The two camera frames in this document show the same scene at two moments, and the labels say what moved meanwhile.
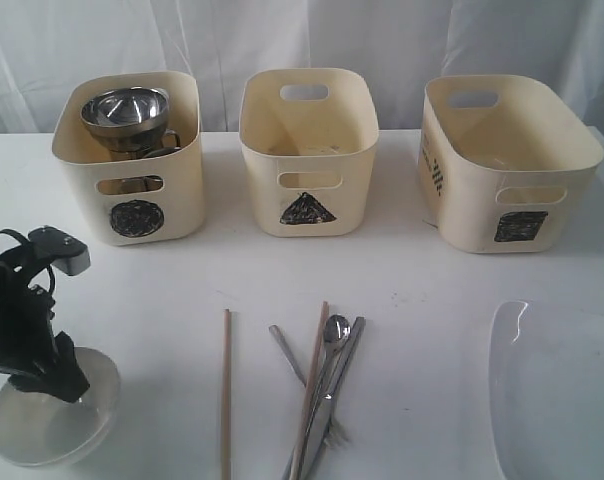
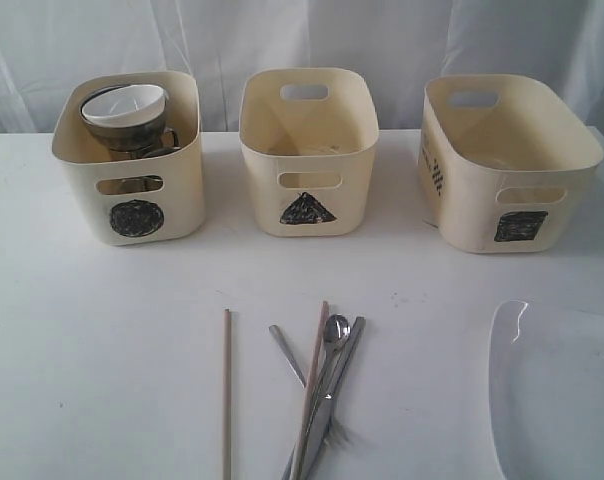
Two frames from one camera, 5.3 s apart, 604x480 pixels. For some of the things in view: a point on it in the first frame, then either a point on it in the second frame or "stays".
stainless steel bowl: x=126 y=112 -> x=126 y=138
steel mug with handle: x=169 y=142 stays
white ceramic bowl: x=33 y=428 -> x=125 y=105
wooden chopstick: x=313 y=374 stays
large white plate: x=555 y=381 stays
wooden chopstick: x=227 y=397 stays
